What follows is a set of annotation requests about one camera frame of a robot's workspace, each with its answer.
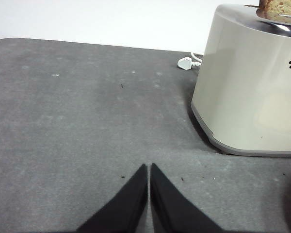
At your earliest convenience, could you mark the toast bread slice in toaster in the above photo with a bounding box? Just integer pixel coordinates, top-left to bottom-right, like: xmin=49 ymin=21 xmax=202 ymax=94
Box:
xmin=258 ymin=0 xmax=291 ymax=21

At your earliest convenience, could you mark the white toaster plug and cable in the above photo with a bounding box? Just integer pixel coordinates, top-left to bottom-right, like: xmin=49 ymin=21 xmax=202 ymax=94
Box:
xmin=177 ymin=51 xmax=205 ymax=71

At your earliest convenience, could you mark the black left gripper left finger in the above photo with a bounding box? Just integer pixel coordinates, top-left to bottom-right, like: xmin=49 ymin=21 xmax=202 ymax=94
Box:
xmin=75 ymin=164 xmax=148 ymax=233

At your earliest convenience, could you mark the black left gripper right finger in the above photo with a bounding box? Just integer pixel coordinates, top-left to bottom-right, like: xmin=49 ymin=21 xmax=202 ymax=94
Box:
xmin=149 ymin=163 xmax=227 ymax=233

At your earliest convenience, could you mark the cream two-slot toaster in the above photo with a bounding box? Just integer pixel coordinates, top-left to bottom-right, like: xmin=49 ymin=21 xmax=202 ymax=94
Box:
xmin=191 ymin=3 xmax=291 ymax=157

